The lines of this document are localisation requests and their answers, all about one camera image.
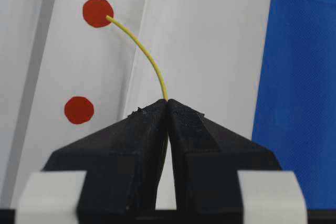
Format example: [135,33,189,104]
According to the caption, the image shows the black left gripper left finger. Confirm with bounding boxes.
[44,99,167,214]

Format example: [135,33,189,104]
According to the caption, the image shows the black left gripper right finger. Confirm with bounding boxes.
[167,99,281,214]

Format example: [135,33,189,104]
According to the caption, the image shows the yellow solder wire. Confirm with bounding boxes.
[106,15,169,156]

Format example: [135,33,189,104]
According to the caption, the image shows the white strip with red dots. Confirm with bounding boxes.
[11,0,145,207]

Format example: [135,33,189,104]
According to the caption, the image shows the blue table cloth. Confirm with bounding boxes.
[252,0,335,209]

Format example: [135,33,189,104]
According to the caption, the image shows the white foam board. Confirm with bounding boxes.
[1,0,270,208]

